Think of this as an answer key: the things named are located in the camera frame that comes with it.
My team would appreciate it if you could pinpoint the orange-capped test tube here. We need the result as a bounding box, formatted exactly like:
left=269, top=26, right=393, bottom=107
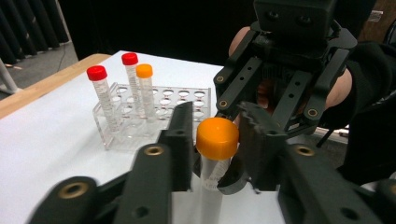
left=135, top=63, right=158, bottom=120
left=195, top=117, right=241, bottom=224

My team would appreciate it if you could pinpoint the white table mat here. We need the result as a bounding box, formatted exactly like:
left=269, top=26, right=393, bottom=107
left=0, top=49, right=312, bottom=224

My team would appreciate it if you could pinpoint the clear acrylic test tube rack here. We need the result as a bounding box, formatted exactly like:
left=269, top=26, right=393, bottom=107
left=92, top=81, right=213, bottom=152

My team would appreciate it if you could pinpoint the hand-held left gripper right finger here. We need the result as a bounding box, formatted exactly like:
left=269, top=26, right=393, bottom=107
left=237, top=101, right=289, bottom=192

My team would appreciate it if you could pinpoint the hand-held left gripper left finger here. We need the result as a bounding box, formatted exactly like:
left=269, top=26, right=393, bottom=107
left=158, top=101, right=195, bottom=193

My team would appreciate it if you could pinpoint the red-capped test tube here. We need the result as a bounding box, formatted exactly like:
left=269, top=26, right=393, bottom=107
left=120, top=51, right=148, bottom=119
left=86, top=64, right=124, bottom=133

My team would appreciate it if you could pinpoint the white metal desk frame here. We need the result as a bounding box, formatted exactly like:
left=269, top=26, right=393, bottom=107
left=0, top=57, right=21, bottom=96

